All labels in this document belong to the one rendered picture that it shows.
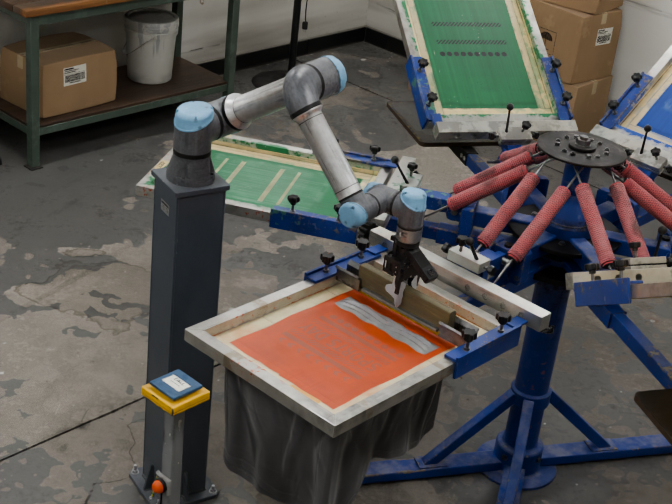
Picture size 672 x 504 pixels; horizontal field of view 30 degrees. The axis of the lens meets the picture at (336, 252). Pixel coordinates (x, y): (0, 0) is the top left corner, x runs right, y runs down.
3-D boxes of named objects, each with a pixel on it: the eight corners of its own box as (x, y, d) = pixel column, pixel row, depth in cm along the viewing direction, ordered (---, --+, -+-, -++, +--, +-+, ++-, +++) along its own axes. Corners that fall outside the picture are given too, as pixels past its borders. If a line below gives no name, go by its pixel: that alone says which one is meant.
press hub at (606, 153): (526, 511, 452) (601, 170, 390) (443, 459, 474) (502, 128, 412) (586, 469, 478) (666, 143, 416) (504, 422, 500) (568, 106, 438)
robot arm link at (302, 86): (286, 65, 346) (368, 222, 348) (309, 57, 355) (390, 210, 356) (259, 83, 354) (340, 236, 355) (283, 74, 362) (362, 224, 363)
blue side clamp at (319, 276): (313, 298, 382) (316, 278, 379) (302, 292, 385) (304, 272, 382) (379, 271, 403) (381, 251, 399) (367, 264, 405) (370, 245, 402)
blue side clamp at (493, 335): (454, 379, 350) (458, 358, 347) (441, 371, 353) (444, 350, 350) (518, 345, 370) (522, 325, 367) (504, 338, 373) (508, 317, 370)
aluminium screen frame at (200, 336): (333, 438, 318) (334, 426, 316) (183, 340, 351) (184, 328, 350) (516, 339, 371) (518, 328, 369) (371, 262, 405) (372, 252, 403)
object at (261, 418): (321, 542, 347) (337, 414, 327) (213, 463, 373) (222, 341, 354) (329, 537, 349) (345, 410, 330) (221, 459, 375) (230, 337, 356)
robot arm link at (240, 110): (185, 110, 389) (313, 58, 354) (216, 99, 400) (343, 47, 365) (200, 147, 391) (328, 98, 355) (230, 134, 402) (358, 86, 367)
